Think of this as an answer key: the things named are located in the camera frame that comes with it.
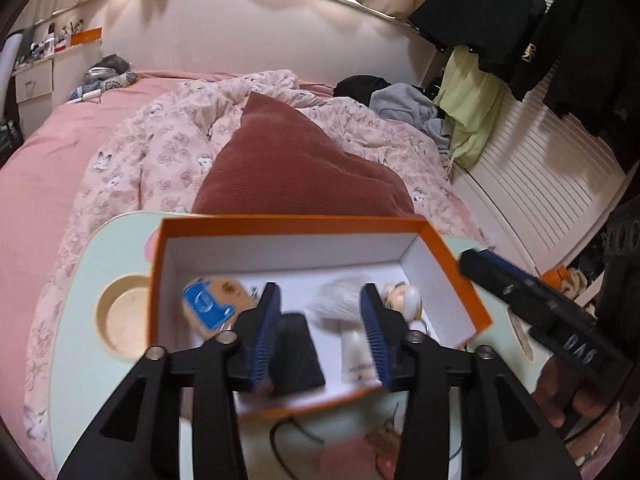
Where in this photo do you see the white cabinet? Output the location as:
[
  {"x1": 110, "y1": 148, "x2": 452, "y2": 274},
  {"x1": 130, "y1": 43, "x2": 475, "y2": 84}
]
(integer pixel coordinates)
[{"x1": 12, "y1": 57, "x2": 53, "y2": 104}]

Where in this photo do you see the black rectangular pouch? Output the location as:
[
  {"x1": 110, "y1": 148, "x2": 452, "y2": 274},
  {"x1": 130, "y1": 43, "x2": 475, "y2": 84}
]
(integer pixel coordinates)
[{"x1": 270, "y1": 312, "x2": 326, "y2": 396}]

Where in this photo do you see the dark red pillow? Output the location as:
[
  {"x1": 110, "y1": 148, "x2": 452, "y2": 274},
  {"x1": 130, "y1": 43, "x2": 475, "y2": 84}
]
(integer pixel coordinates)
[{"x1": 192, "y1": 91, "x2": 416, "y2": 218}]

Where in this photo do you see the white roll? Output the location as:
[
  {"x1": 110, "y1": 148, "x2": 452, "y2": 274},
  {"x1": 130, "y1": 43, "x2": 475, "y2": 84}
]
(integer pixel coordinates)
[{"x1": 0, "y1": 32, "x2": 22, "y2": 111}]

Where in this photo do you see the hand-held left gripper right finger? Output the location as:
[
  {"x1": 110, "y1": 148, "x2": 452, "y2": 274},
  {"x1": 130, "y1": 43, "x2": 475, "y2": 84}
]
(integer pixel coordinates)
[{"x1": 361, "y1": 283, "x2": 583, "y2": 480}]

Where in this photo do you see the white fluffy pompom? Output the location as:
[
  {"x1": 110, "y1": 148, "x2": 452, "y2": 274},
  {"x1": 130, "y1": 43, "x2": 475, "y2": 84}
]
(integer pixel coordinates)
[{"x1": 310, "y1": 280, "x2": 365, "y2": 323}]

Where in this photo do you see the mint cartoon lap table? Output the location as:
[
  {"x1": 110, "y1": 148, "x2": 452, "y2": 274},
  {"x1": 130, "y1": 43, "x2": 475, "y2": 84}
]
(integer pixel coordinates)
[{"x1": 50, "y1": 210, "x2": 551, "y2": 480}]

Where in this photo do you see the grey blue hoodie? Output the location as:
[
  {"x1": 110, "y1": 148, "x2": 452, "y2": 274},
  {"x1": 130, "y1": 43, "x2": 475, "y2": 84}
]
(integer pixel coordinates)
[{"x1": 370, "y1": 83, "x2": 453, "y2": 153}]

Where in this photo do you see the black cord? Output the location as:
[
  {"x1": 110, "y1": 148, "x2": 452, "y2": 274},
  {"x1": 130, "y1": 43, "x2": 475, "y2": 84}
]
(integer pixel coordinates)
[{"x1": 270, "y1": 415, "x2": 328, "y2": 463}]

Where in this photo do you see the black garment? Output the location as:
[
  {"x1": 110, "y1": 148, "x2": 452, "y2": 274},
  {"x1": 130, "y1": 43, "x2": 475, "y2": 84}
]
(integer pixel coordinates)
[{"x1": 333, "y1": 75, "x2": 392, "y2": 103}]

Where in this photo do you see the black hanging jacket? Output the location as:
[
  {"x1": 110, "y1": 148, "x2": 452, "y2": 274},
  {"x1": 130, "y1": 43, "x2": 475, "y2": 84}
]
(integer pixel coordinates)
[
  {"x1": 510, "y1": 0, "x2": 640, "y2": 136},
  {"x1": 407, "y1": 0, "x2": 549, "y2": 68}
]

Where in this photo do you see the orange cardboard box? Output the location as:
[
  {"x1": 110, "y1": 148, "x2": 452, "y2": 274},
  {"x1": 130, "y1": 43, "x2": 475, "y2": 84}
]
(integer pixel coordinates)
[{"x1": 147, "y1": 214, "x2": 493, "y2": 421}]

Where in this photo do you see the orange box lid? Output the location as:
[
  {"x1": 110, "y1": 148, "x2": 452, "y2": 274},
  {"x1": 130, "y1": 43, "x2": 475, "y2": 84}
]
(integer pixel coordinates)
[{"x1": 70, "y1": 27, "x2": 103, "y2": 47}]

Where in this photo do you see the white slatted panel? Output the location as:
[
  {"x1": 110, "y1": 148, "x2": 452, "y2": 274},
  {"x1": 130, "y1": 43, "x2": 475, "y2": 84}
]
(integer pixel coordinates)
[{"x1": 450, "y1": 0, "x2": 628, "y2": 273}]

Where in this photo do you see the row of small shelf items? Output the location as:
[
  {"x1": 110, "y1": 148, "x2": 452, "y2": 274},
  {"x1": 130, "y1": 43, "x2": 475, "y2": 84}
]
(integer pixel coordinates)
[{"x1": 20, "y1": 20, "x2": 71, "y2": 61}]

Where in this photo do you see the grey folded cloth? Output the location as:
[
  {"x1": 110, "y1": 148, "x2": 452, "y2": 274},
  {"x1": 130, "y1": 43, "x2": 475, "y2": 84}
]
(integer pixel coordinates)
[{"x1": 82, "y1": 54, "x2": 133, "y2": 81}]

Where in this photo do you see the blue patterned cloth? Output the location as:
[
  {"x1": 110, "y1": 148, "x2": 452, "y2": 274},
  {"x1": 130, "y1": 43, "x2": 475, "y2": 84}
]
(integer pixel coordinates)
[{"x1": 67, "y1": 71, "x2": 140, "y2": 103}]

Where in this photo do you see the small white bottle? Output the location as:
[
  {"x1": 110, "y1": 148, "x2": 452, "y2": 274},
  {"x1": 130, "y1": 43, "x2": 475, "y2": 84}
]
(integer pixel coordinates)
[{"x1": 340, "y1": 322, "x2": 381, "y2": 386}]

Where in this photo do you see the pink bed sheet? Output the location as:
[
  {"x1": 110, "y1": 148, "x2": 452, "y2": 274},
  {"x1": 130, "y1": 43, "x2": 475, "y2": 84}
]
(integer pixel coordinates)
[{"x1": 0, "y1": 71, "x2": 241, "y2": 411}]

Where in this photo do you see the cream plush toy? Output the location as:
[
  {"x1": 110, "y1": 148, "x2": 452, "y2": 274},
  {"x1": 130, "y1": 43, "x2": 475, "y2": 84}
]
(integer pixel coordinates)
[{"x1": 560, "y1": 266, "x2": 593, "y2": 306}]

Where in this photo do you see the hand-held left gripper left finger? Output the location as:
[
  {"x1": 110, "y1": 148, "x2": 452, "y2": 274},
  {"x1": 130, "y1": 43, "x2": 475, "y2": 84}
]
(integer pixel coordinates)
[{"x1": 57, "y1": 282, "x2": 282, "y2": 480}]

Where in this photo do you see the pink floral duvet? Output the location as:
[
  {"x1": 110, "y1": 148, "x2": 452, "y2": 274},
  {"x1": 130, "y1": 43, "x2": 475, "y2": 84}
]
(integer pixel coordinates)
[{"x1": 22, "y1": 70, "x2": 483, "y2": 461}]

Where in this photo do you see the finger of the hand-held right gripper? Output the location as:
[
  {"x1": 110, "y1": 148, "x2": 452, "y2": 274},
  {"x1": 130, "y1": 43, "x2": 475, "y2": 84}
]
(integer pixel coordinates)
[{"x1": 459, "y1": 247, "x2": 568, "y2": 328}]

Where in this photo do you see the light green garment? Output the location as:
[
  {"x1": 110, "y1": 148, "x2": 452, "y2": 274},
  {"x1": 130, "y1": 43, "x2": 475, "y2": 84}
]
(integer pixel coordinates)
[{"x1": 432, "y1": 46, "x2": 506, "y2": 168}]

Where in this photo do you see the white haired toy figure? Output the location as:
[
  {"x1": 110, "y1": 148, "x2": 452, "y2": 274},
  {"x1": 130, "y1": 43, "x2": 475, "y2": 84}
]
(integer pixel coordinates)
[{"x1": 382, "y1": 282, "x2": 426, "y2": 323}]

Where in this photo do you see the person's right hand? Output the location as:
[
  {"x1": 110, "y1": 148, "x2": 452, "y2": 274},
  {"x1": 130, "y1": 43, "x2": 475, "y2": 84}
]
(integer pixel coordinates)
[{"x1": 532, "y1": 357, "x2": 623, "y2": 431}]

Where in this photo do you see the beige plush toy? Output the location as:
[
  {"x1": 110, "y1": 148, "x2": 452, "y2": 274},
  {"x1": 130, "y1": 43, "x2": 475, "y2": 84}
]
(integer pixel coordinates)
[{"x1": 182, "y1": 275, "x2": 253, "y2": 333}]

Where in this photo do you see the black cable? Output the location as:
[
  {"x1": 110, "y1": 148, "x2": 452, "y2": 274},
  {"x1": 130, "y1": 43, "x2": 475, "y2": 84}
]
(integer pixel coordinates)
[{"x1": 565, "y1": 400, "x2": 623, "y2": 443}]

